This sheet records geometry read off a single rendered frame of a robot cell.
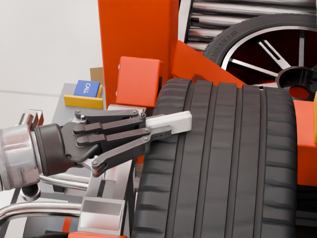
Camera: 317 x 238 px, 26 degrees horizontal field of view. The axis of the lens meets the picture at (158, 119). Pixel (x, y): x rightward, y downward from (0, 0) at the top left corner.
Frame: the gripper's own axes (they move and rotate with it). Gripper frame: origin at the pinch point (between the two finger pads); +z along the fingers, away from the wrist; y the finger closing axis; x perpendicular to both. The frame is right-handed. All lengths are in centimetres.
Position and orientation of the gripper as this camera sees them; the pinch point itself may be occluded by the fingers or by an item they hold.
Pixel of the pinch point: (168, 124)
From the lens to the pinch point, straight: 105.4
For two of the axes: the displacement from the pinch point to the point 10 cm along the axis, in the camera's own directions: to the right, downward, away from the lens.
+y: 2.9, 6.6, -6.9
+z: 9.6, -2.0, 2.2
